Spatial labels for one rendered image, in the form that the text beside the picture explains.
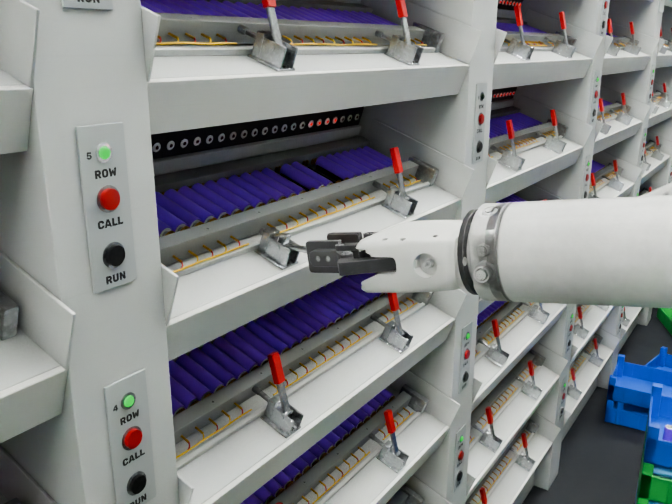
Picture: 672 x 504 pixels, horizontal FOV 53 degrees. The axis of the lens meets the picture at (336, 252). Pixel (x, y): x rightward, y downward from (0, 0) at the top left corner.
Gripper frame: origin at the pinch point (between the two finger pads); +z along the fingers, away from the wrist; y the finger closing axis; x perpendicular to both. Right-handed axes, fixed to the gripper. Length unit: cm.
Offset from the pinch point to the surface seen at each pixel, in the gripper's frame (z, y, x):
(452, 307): 9.1, 42.2, -19.6
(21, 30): 1.5, -27.8, 21.1
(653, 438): -14, 75, -55
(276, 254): 6.8, -1.1, 0.0
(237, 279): 7.1, -7.2, -1.0
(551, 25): 11, 112, 27
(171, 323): 5.4, -17.5, -2.0
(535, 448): 21, 105, -79
